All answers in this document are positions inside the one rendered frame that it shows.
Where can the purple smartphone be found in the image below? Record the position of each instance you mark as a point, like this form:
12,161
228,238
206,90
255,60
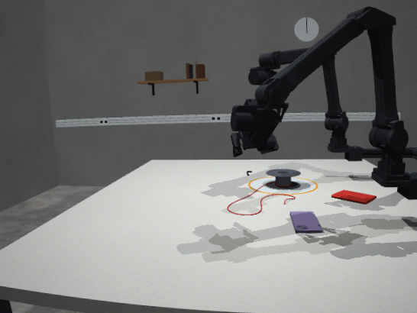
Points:
305,222

